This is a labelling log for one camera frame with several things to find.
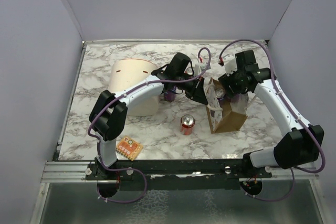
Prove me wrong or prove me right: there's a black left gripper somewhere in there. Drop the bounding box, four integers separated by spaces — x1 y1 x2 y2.
176 74 208 105

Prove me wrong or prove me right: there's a purple soda can carried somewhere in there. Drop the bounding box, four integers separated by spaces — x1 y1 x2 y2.
215 88 225 102

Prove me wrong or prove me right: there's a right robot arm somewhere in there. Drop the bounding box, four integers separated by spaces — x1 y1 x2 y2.
218 50 324 177

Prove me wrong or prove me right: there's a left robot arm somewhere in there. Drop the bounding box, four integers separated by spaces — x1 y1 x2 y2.
88 53 210 179

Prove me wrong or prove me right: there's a white cylindrical bucket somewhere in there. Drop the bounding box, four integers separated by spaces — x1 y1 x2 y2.
108 59 159 116

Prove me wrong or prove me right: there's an orange snack packet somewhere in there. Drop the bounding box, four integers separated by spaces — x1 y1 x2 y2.
115 136 143 161

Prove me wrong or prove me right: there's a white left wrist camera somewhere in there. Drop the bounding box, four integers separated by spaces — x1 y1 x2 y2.
194 62 211 76

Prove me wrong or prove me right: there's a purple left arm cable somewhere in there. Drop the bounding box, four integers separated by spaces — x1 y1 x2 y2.
88 47 212 204

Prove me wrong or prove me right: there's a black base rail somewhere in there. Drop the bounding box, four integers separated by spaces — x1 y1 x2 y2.
86 159 271 191

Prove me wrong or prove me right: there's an aluminium frame rail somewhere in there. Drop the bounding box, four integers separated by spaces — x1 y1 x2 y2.
41 162 319 183

